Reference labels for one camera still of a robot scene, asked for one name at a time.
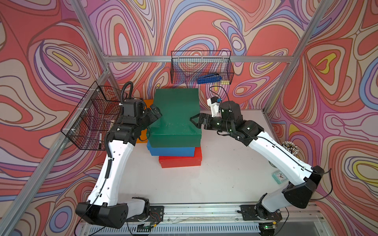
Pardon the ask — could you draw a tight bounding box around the black wire basket left wall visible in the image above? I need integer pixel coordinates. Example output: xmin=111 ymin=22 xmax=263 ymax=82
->
xmin=61 ymin=82 xmax=121 ymax=150

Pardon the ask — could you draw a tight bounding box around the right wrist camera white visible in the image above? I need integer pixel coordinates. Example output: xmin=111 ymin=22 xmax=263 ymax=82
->
xmin=207 ymin=96 xmax=222 ymax=118

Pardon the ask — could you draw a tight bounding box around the yellow item in basket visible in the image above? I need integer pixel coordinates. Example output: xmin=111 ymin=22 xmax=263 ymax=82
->
xmin=220 ymin=80 xmax=230 ymax=85

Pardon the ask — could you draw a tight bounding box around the orange shoebox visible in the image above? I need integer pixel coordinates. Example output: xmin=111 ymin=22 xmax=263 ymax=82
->
xmin=137 ymin=99 xmax=154 ymax=143

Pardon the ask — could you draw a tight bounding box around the green shoebox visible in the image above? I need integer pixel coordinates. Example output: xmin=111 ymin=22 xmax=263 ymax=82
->
xmin=148 ymin=88 xmax=202 ymax=148

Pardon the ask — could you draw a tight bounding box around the aluminium front rail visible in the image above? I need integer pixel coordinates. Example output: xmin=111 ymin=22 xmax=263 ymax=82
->
xmin=74 ymin=203 xmax=333 ymax=236

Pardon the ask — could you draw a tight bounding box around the black wire basket back wall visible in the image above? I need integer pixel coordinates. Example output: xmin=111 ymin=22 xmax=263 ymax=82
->
xmin=170 ymin=49 xmax=234 ymax=86

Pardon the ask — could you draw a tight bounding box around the black wire basket wall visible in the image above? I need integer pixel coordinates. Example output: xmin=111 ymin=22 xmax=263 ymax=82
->
xmin=61 ymin=82 xmax=121 ymax=150
xmin=170 ymin=49 xmax=234 ymax=86

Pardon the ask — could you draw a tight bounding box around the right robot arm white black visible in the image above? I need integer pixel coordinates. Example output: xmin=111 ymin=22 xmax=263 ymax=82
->
xmin=190 ymin=101 xmax=325 ymax=220

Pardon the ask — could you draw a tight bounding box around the marker pen in basket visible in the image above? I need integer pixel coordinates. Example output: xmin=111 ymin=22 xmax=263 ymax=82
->
xmin=98 ymin=133 xmax=102 ymax=150

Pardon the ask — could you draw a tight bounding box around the blue tool in basket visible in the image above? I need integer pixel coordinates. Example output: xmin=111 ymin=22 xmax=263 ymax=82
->
xmin=197 ymin=73 xmax=222 ymax=84

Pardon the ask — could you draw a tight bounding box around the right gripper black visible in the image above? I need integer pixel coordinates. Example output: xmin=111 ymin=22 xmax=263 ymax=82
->
xmin=189 ymin=113 xmax=233 ymax=133

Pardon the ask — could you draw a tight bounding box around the red shoebox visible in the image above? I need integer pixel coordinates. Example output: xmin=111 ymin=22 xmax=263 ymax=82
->
xmin=158 ymin=147 xmax=203 ymax=168

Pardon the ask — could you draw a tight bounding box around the blue shoebox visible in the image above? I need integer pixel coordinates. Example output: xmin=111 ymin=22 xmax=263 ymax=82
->
xmin=147 ymin=141 xmax=195 ymax=157

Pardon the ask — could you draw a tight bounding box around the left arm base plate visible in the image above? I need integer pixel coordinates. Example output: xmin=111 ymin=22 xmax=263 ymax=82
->
xmin=127 ymin=205 xmax=164 ymax=223

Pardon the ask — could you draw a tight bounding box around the small teal clock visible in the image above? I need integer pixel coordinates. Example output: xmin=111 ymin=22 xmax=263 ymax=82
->
xmin=272 ymin=171 xmax=288 ymax=184

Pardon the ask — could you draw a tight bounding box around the cup of pencils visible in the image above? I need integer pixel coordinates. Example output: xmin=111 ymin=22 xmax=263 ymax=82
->
xmin=282 ymin=141 xmax=298 ymax=156

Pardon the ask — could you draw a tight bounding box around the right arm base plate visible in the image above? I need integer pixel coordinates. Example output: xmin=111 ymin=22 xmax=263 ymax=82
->
xmin=236 ymin=205 xmax=283 ymax=222

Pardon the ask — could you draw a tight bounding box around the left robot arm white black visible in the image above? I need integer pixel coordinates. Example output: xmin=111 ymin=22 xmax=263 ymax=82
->
xmin=75 ymin=81 xmax=162 ymax=229

